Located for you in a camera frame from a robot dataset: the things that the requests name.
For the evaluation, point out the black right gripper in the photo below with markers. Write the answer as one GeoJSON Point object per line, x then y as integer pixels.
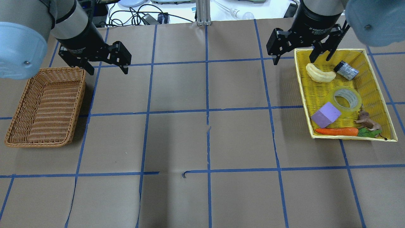
{"type": "Point", "coordinates": [312, 22]}

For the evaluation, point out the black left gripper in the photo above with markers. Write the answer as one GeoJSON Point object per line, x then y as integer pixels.
{"type": "Point", "coordinates": [81, 38]}

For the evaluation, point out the yellow tape roll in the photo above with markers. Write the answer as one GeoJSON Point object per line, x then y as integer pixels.
{"type": "Point", "coordinates": [352, 97]}

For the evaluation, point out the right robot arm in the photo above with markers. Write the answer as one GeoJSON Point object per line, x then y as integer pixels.
{"type": "Point", "coordinates": [376, 23]}

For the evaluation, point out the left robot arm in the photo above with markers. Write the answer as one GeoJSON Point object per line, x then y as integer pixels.
{"type": "Point", "coordinates": [25, 27]}

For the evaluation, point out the yellow toy banana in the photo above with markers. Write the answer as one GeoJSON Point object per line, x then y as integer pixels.
{"type": "Point", "coordinates": [319, 76]}

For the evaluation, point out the blue plate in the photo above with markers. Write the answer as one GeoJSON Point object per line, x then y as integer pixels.
{"type": "Point", "coordinates": [130, 3]}

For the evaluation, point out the yellow woven basket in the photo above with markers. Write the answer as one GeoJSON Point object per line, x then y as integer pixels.
{"type": "Point", "coordinates": [313, 94]}

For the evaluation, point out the purple foam cube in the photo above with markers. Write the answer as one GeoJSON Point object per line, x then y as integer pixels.
{"type": "Point", "coordinates": [326, 115]}

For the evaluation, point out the white light bulb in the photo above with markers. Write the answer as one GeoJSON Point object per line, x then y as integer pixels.
{"type": "Point", "coordinates": [238, 14]}

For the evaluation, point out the black power adapter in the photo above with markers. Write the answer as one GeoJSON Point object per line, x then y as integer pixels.
{"type": "Point", "coordinates": [162, 18]}

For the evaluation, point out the brown wicker basket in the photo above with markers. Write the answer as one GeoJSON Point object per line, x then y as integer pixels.
{"type": "Point", "coordinates": [47, 113]}

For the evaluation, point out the orange toy carrot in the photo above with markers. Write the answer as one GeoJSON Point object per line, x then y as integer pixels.
{"type": "Point", "coordinates": [350, 131]}

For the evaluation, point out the brown toy animal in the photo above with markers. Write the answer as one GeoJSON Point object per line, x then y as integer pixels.
{"type": "Point", "coordinates": [369, 128]}

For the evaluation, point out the aluminium frame post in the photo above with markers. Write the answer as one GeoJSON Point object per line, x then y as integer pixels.
{"type": "Point", "coordinates": [203, 13]}

